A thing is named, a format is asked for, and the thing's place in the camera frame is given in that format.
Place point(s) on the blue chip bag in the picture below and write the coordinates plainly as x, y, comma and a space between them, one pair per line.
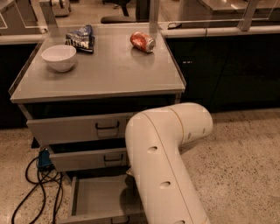
82, 39

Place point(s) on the grey drawer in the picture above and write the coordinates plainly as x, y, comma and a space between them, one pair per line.
76, 129
105, 200
86, 160

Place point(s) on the grey middle drawer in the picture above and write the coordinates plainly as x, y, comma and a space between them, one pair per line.
86, 160

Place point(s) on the dark lower cabinets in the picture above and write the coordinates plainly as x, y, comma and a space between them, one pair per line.
220, 73

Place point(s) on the grey drawer cabinet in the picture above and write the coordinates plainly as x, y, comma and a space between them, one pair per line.
115, 78

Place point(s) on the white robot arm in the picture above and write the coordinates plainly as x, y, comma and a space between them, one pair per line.
153, 138

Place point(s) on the white ceramic bowl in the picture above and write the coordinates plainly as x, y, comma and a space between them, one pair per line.
60, 58

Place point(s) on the red soda can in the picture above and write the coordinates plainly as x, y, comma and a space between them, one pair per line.
142, 42

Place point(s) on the black office chair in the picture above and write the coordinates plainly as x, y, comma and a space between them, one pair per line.
142, 12

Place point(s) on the grey top drawer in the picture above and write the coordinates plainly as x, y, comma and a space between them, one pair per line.
76, 129

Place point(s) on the grey bottom drawer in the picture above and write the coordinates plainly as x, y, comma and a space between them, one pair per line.
105, 200

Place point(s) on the blue power box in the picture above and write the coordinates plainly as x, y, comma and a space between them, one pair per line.
44, 162

